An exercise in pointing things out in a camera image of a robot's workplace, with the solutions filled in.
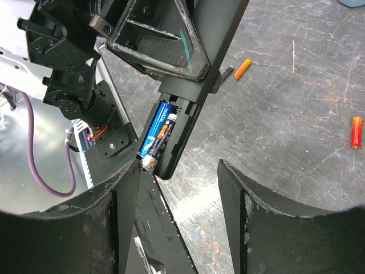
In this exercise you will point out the black battery cover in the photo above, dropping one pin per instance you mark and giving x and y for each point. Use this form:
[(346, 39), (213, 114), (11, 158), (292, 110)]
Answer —
[(157, 237)]

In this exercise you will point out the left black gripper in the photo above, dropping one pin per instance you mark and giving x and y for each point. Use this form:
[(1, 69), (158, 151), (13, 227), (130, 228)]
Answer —
[(159, 37)]

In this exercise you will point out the black remote control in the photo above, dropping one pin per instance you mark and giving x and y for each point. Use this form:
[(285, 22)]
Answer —
[(216, 23)]

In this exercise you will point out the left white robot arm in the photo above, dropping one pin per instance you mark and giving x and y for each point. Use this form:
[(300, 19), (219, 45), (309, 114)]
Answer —
[(74, 94)]

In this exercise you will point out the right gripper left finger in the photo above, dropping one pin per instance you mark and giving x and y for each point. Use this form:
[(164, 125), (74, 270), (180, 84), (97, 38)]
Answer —
[(89, 233)]

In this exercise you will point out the blue AAA battery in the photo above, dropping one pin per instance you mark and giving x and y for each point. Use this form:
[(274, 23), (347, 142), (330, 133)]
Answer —
[(163, 110)]

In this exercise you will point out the red orange AAA battery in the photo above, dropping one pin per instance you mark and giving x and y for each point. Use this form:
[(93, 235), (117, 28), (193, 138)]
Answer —
[(239, 73)]

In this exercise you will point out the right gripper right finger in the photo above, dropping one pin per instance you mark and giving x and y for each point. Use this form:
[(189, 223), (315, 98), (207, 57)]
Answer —
[(270, 233)]

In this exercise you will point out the white cable duct strip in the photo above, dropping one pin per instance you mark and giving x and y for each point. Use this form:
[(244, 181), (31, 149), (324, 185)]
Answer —
[(80, 133)]

